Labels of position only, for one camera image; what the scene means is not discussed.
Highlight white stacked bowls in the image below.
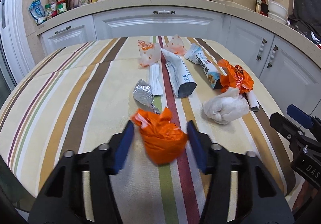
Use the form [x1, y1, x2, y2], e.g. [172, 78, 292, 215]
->
[268, 1, 288, 24]

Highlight dark oil bottle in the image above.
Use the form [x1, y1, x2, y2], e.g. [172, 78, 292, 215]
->
[255, 0, 262, 14]

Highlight white DHA packaging pouch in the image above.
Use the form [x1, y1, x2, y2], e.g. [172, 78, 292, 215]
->
[161, 48, 196, 98]

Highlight white blue PICC pouch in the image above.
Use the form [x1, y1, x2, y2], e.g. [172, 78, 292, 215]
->
[184, 43, 222, 89]

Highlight drawer handle left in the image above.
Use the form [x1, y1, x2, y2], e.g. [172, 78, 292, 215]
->
[54, 25, 71, 35]

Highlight cabinet door handle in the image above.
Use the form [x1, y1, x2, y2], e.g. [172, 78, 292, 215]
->
[256, 39, 267, 61]
[267, 45, 278, 68]

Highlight cabinet door handle right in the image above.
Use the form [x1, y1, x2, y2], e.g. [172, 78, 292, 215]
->
[267, 45, 278, 68]

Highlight orange dotted wrapper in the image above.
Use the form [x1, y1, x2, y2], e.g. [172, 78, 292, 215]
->
[164, 35, 187, 57]
[138, 40, 161, 67]

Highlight silver foil wrapper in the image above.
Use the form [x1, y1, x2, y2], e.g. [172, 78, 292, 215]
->
[133, 79, 161, 114]

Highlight small orange plastic bag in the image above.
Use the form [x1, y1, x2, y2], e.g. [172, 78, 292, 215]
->
[131, 107, 188, 165]

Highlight orange bag with black print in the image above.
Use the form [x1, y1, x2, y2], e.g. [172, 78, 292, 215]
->
[218, 59, 254, 95]

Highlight striped tablecloth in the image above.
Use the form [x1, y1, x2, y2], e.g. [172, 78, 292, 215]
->
[1, 37, 296, 223]

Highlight white chopstick sleeve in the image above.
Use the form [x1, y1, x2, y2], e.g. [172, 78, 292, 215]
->
[148, 63, 163, 96]

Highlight dark hanging garment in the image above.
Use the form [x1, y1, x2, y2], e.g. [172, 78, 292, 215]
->
[288, 0, 320, 47]

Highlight drawer handle centre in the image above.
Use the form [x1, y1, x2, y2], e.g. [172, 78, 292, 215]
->
[153, 10, 175, 15]

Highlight white paper sleeve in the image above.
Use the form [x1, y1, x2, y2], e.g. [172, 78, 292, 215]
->
[245, 90, 260, 112]

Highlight red packet by bottle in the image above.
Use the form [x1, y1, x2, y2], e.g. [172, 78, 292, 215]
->
[260, 0, 268, 16]

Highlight cabinet door handle left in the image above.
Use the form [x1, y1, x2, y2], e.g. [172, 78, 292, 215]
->
[256, 39, 267, 61]

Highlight drawer handle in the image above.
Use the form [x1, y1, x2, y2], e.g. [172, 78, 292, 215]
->
[153, 10, 175, 15]
[54, 25, 71, 35]

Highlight white plastic bag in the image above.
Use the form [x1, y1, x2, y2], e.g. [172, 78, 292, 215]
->
[203, 88, 250, 124]

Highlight blue white snack bag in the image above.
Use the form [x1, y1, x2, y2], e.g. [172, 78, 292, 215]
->
[29, 0, 47, 25]

